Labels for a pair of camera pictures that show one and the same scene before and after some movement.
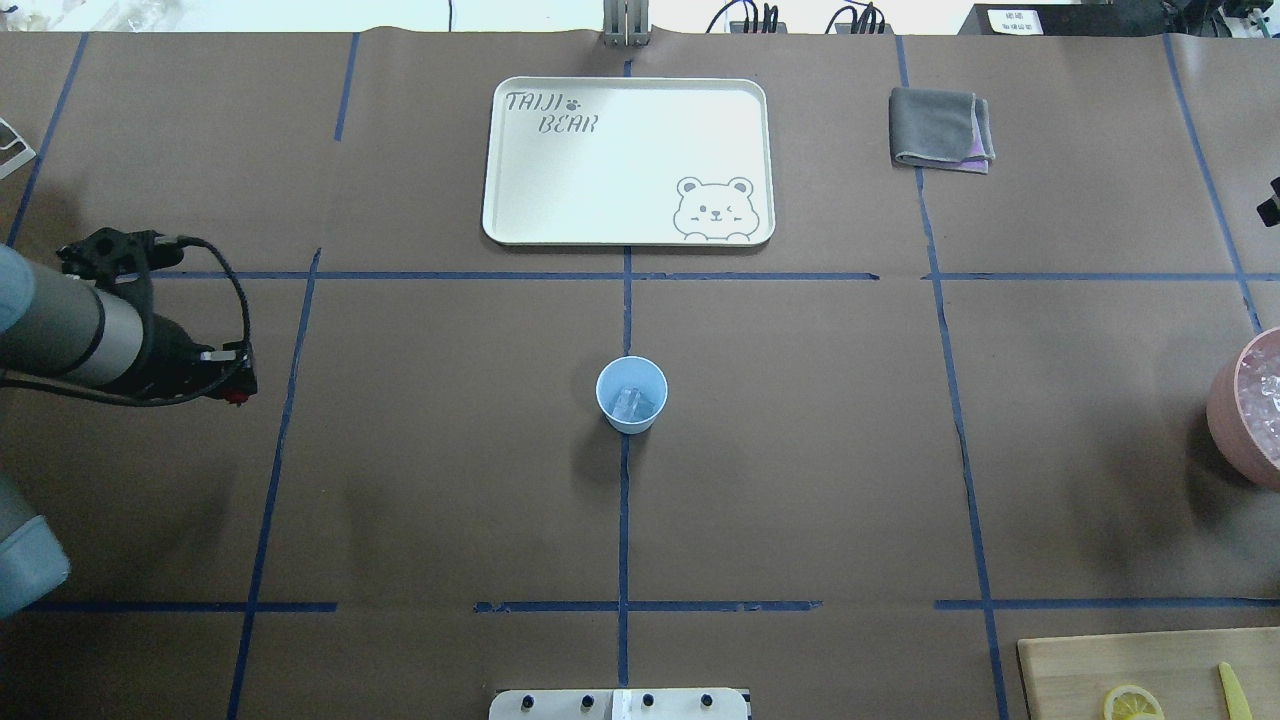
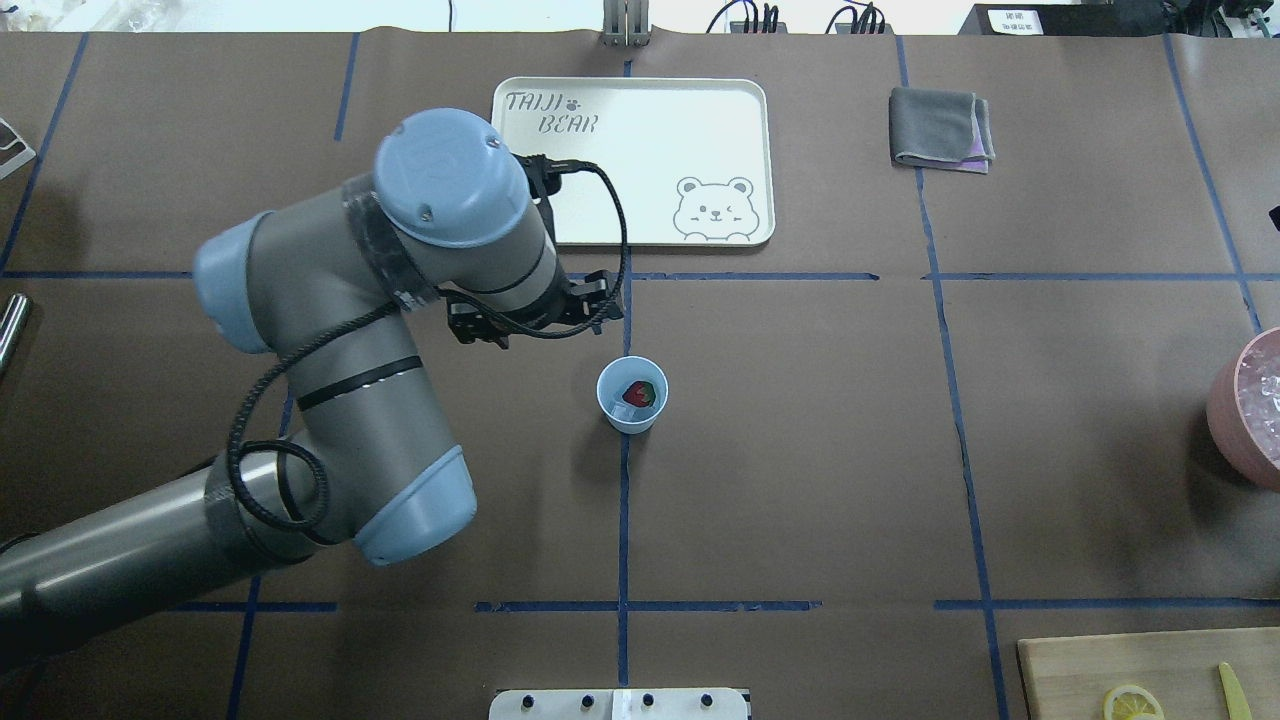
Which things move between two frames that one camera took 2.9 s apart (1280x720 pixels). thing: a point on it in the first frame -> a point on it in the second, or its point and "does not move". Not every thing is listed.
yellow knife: (1238, 705) does not move
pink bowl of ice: (1243, 409) does not move
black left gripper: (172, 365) -> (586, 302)
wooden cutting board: (1071, 678) does not move
